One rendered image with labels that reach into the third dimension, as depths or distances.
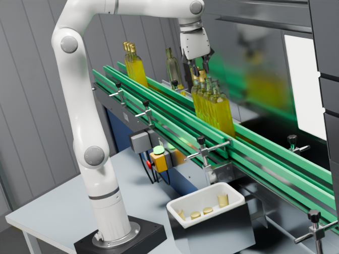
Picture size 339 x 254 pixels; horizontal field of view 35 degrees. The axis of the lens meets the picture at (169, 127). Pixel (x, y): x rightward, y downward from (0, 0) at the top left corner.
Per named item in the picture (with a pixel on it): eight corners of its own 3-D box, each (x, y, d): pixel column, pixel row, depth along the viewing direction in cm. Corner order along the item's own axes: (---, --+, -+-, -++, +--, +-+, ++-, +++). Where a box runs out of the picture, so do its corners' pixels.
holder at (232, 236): (270, 237, 174) (262, 196, 169) (195, 270, 167) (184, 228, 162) (245, 216, 190) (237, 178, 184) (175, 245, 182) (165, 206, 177)
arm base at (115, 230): (105, 254, 191) (91, 209, 186) (85, 239, 207) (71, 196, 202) (149, 232, 200) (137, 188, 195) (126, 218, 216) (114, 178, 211)
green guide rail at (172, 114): (228, 157, 188) (224, 137, 185) (226, 159, 188) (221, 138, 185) (107, 77, 346) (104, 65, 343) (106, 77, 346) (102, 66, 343)
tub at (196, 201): (252, 222, 170) (247, 198, 167) (189, 249, 164) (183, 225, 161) (227, 202, 185) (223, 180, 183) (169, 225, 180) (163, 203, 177)
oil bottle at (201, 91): (224, 137, 208) (214, 85, 200) (212, 141, 206) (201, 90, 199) (218, 133, 213) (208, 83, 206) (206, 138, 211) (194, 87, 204)
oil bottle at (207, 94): (231, 141, 202) (220, 88, 195) (218, 146, 201) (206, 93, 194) (224, 137, 207) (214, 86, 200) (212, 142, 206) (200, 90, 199)
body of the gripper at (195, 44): (199, 22, 199) (205, 51, 203) (175, 29, 196) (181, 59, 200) (208, 24, 192) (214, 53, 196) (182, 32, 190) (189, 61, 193)
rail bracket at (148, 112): (156, 128, 236) (149, 101, 231) (141, 134, 234) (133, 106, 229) (153, 126, 239) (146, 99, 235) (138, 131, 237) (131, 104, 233)
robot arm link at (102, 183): (90, 203, 192) (71, 141, 185) (85, 186, 209) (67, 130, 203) (122, 192, 194) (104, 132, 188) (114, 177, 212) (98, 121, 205)
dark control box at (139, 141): (152, 149, 247) (148, 133, 245) (136, 155, 245) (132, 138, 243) (147, 144, 255) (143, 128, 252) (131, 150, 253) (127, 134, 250)
